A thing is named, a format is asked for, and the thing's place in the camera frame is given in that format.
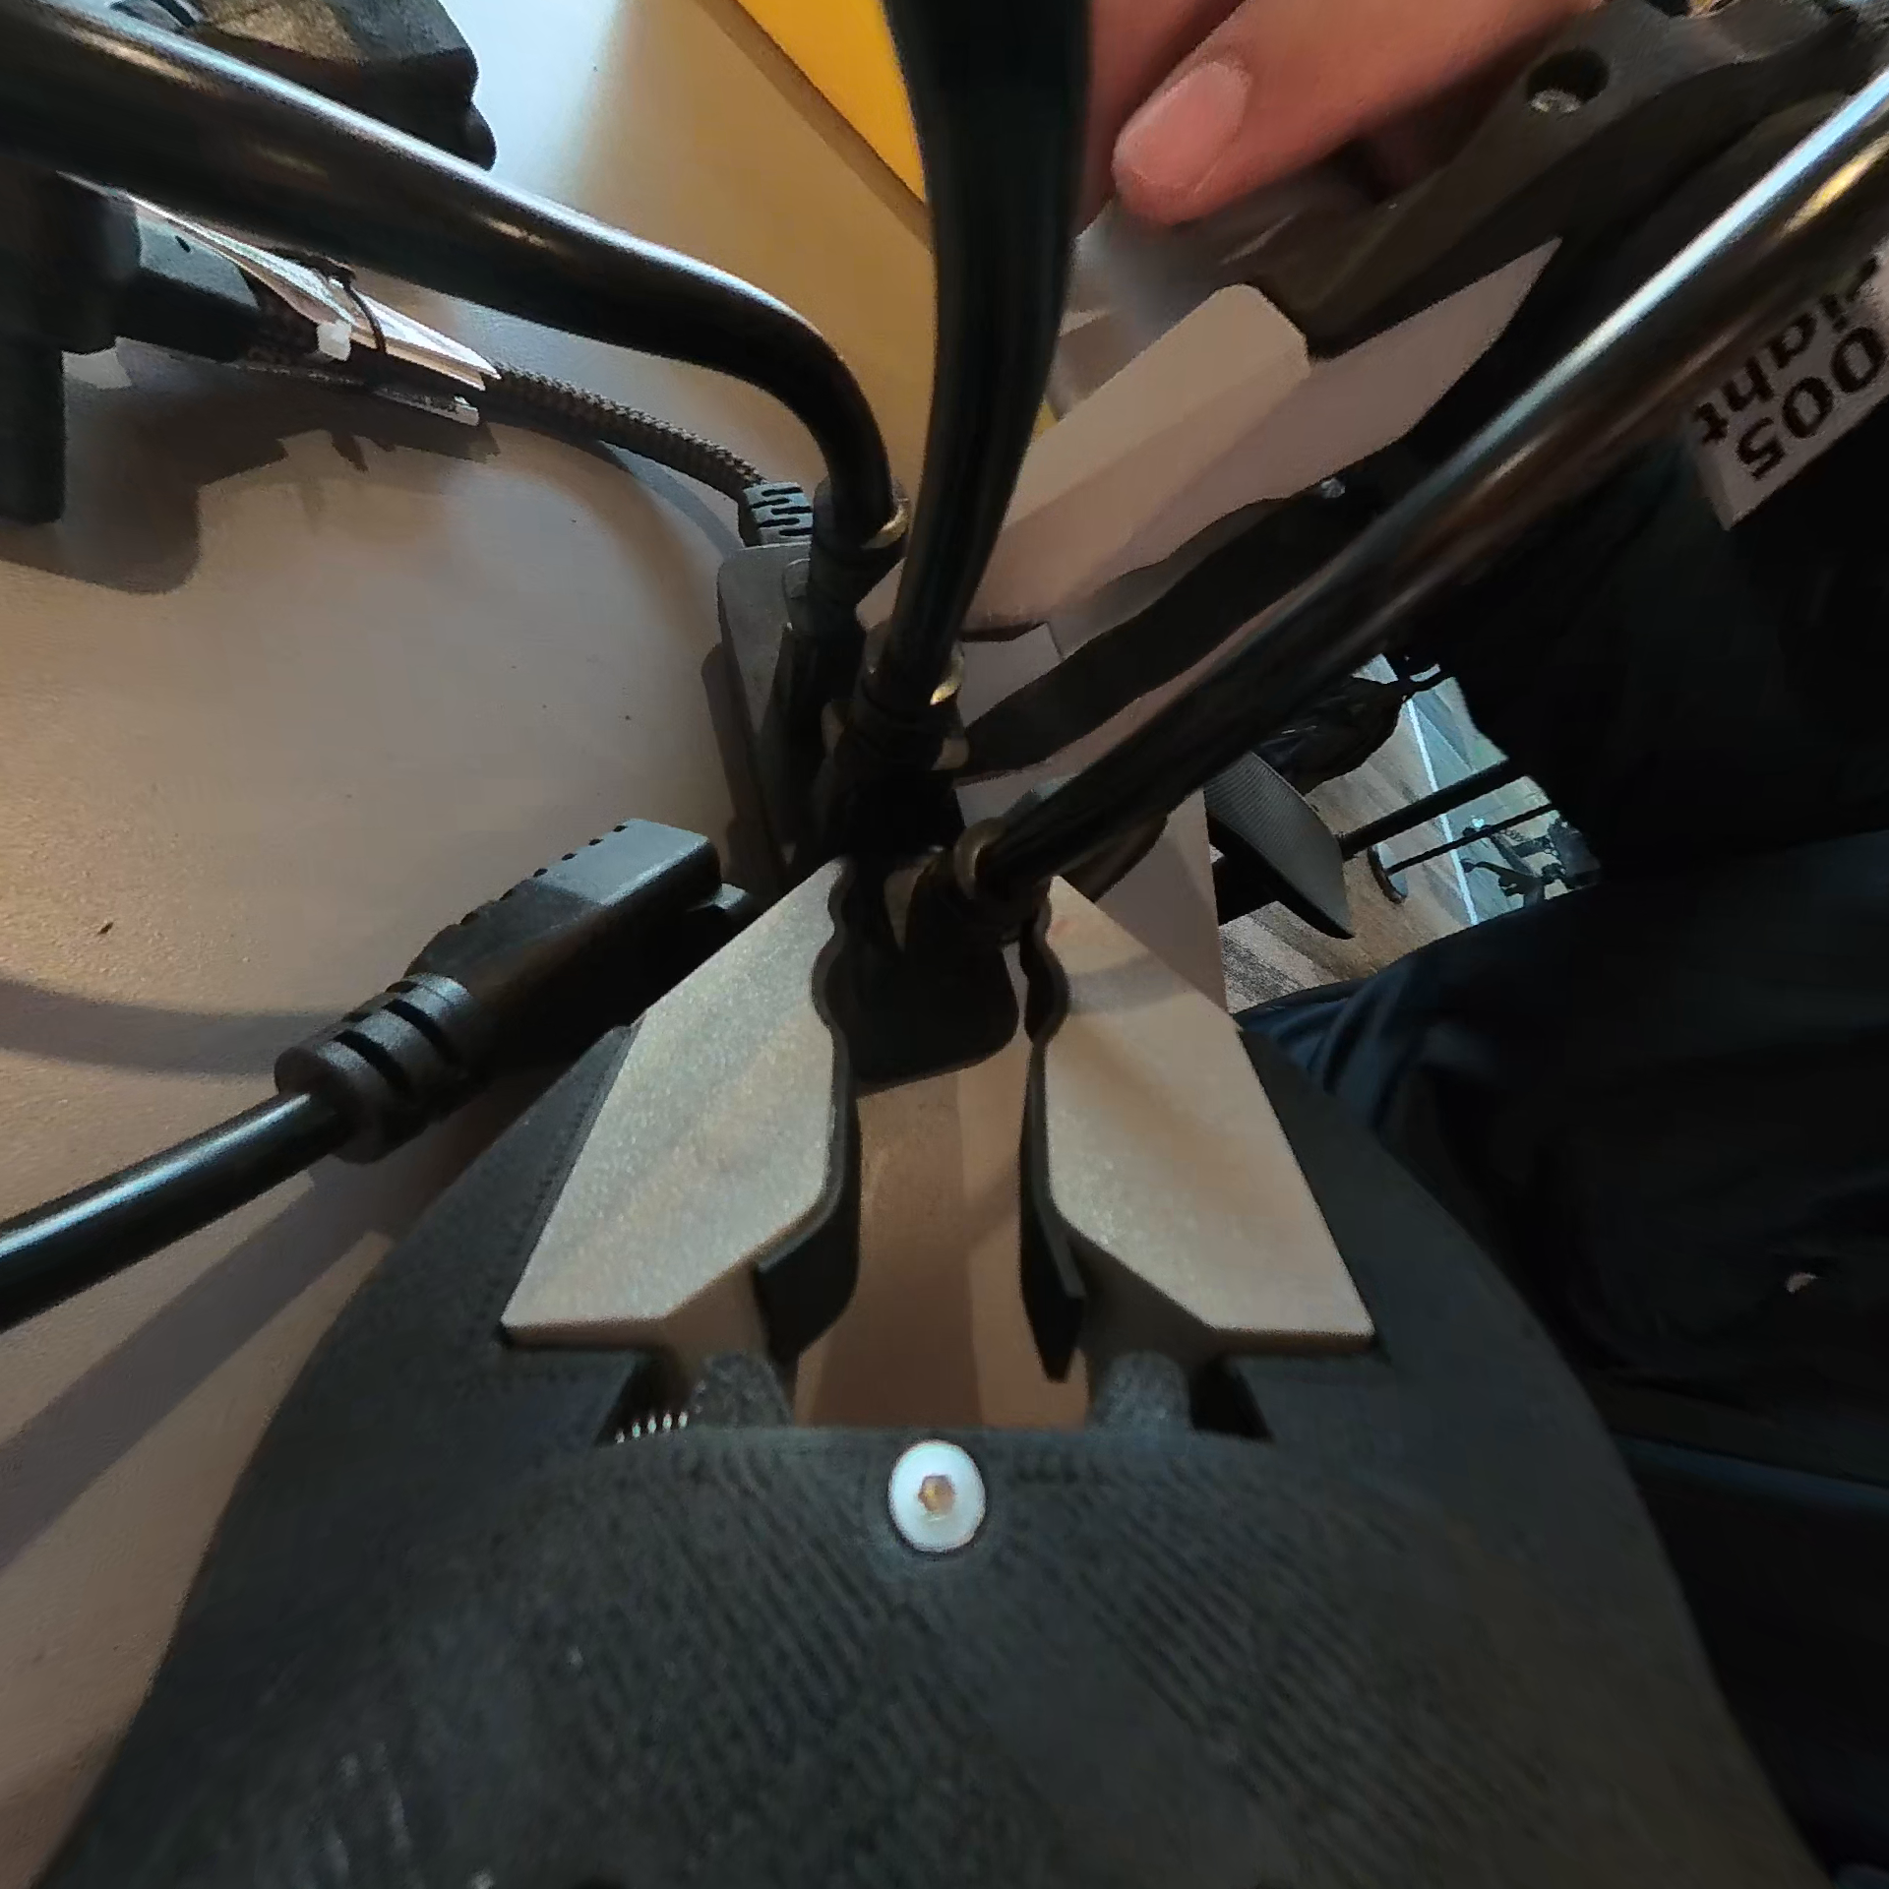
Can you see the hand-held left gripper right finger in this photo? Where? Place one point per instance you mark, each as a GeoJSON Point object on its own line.
{"type": "Point", "coordinates": [1182, 1181]}

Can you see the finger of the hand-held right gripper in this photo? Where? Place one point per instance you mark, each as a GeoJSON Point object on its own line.
{"type": "Point", "coordinates": [1165, 444]}

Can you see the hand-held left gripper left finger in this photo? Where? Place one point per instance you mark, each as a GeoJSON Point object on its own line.
{"type": "Point", "coordinates": [681, 1167]}

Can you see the person's right hand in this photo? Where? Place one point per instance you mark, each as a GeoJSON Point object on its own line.
{"type": "Point", "coordinates": [1256, 104]}

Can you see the black office chair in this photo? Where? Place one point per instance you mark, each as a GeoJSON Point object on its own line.
{"type": "Point", "coordinates": [1285, 842]}

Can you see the yellow panel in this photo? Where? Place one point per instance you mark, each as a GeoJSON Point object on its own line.
{"type": "Point", "coordinates": [842, 76]}

